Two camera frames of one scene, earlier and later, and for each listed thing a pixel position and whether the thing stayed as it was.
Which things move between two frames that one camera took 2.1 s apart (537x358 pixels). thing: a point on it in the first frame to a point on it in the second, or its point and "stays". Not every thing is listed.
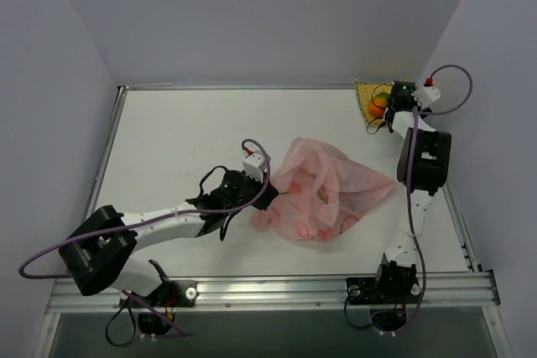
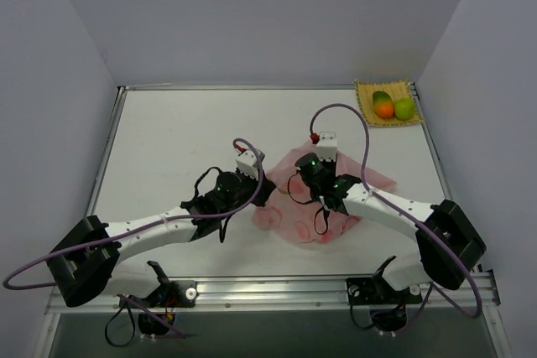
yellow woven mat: [365, 91] stays
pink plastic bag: [321, 193] stays
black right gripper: [390, 111] to [320, 166]
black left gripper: [263, 196] stays
